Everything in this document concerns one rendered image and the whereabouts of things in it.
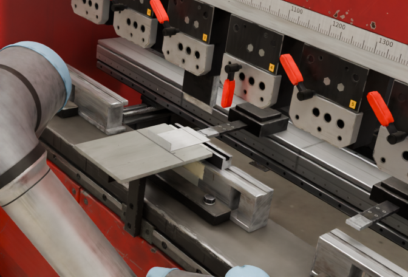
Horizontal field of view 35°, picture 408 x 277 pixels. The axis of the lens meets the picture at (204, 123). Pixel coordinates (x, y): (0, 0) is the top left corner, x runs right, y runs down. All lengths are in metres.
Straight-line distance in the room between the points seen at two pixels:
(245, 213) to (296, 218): 1.84
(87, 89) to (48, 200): 1.08
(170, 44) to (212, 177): 0.32
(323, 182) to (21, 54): 0.94
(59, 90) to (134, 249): 0.79
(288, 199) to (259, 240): 1.99
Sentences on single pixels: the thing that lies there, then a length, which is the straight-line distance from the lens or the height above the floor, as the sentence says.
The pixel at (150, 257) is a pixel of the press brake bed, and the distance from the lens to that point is 1.60.
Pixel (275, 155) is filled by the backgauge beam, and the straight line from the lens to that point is 1.72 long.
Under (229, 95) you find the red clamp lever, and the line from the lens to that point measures 1.37.
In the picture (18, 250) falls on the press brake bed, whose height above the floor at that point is 0.37.
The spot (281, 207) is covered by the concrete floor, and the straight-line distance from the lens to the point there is 3.37.
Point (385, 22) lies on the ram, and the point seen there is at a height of 1.43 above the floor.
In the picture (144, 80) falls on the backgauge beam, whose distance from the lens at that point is 2.08.
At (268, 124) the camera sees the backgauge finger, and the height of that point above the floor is 1.02.
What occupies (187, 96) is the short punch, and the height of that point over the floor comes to 1.09.
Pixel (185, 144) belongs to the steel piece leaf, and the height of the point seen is 1.00.
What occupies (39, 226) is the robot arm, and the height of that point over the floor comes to 1.22.
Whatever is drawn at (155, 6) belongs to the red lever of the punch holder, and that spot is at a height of 1.30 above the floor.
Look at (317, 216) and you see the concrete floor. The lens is 3.37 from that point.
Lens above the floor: 1.68
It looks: 24 degrees down
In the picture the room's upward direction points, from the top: 9 degrees clockwise
